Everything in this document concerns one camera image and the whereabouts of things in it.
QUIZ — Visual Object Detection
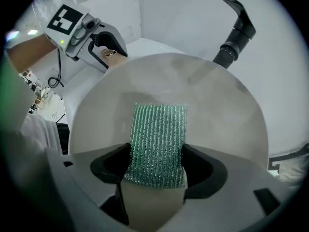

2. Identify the beige pan with black handle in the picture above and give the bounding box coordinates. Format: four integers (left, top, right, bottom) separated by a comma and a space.
68, 46, 269, 230

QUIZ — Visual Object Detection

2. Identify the left hand-held gripper camera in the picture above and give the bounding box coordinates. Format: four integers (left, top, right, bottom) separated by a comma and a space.
69, 16, 102, 48

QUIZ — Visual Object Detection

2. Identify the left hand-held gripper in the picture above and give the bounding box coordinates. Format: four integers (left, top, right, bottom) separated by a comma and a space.
42, 3, 128, 70

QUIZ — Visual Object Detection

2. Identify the black faucet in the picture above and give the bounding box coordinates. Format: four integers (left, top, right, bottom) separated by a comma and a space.
212, 0, 256, 70

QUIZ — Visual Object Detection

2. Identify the green scouring pad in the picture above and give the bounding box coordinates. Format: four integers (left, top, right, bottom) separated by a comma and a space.
123, 102, 189, 189

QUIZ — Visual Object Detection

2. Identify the person's left forearm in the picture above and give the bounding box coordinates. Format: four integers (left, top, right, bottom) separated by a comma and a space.
4, 34, 60, 73

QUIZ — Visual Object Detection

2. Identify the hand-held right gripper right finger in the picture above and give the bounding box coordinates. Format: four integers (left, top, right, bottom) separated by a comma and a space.
156, 144, 288, 232

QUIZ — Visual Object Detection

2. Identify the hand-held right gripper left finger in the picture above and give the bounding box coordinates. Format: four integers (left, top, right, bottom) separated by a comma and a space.
45, 143, 132, 227

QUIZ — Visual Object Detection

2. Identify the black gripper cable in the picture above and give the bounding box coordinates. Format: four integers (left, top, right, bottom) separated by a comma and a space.
47, 48, 65, 88

